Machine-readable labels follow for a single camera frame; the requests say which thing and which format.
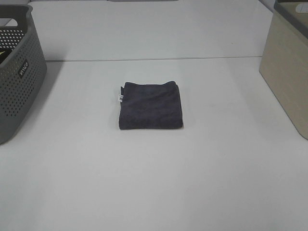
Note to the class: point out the dark grey towel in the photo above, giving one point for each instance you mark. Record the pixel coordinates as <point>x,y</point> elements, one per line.
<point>150,106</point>

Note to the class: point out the grey perforated plastic basket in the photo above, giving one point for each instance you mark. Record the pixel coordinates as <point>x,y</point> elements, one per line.
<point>23,71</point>

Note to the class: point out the beige storage box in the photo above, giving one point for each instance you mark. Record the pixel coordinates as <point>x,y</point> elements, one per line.
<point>284,63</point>

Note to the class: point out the black and yellow item in basket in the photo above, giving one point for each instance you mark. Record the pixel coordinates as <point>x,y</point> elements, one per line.
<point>4,53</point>

